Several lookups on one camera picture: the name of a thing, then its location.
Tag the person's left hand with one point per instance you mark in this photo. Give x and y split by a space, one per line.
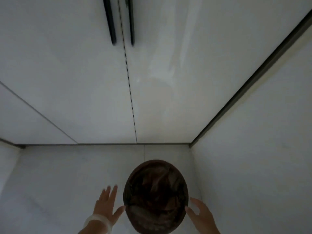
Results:
105 207

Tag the white cabinet door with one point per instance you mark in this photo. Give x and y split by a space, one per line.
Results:
195 58
73 70

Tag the person's right hand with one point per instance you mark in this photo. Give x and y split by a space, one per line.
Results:
202 214

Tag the person's left forearm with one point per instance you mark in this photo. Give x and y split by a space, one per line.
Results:
93 228

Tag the white translucent wristband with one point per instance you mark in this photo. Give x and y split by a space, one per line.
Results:
99 219

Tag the person's right forearm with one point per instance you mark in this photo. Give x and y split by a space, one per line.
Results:
210 229

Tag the brown round woven basket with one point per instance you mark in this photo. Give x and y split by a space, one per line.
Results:
156 197

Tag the person's left thumb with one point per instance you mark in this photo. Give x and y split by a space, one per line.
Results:
120 212

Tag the person's right thumb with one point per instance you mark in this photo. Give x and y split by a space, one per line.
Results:
190 212

